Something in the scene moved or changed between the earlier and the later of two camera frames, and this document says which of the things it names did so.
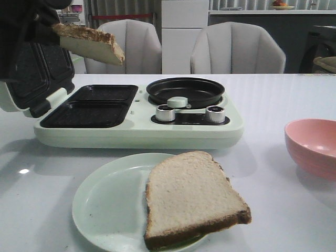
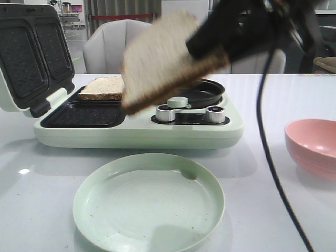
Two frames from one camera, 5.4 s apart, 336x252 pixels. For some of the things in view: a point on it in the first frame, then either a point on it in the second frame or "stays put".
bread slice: x=88 y=43 -> x=108 y=88
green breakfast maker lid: x=40 y=69 stays put
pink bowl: x=312 y=143 stays put
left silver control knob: x=164 y=113 stays put
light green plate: x=110 y=209 stays put
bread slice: x=187 y=196 -> x=157 y=59
